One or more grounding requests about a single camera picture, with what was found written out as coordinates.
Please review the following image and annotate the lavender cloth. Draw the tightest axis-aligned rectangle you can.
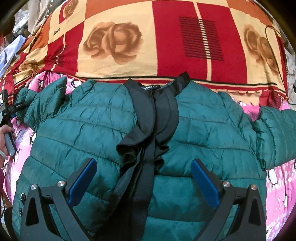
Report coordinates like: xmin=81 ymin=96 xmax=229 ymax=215
xmin=0 ymin=35 xmax=26 ymax=77

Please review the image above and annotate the green quilted puffer jacket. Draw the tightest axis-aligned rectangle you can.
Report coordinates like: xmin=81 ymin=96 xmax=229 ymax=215
xmin=11 ymin=72 xmax=296 ymax=241

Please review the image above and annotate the red orange rose blanket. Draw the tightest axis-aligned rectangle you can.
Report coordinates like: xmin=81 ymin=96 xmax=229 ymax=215
xmin=1 ymin=1 xmax=287 ymax=107

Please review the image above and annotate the person's left hand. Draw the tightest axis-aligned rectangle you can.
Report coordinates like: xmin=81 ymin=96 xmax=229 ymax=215
xmin=0 ymin=125 xmax=16 ymax=156

